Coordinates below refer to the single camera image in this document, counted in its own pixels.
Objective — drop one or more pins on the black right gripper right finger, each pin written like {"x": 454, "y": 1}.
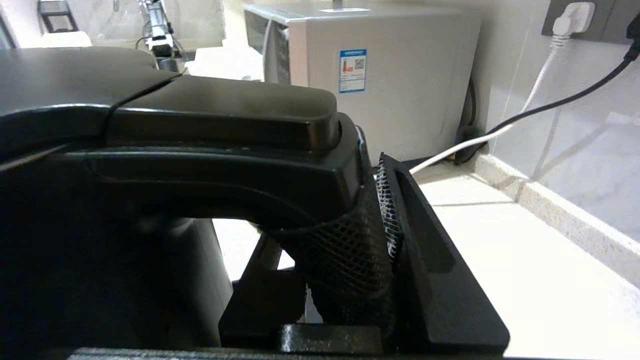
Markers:
{"x": 440, "y": 280}

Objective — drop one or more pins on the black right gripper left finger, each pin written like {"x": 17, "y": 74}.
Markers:
{"x": 260, "y": 295}

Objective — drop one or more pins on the black electric kettle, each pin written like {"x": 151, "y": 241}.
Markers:
{"x": 150, "y": 150}

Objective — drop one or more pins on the silver microwave oven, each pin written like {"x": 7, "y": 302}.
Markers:
{"x": 400, "y": 75}

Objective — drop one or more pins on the white plastic container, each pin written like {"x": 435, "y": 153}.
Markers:
{"x": 65, "y": 39}

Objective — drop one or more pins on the dark wall power outlet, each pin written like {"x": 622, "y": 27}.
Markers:
{"x": 610, "y": 25}

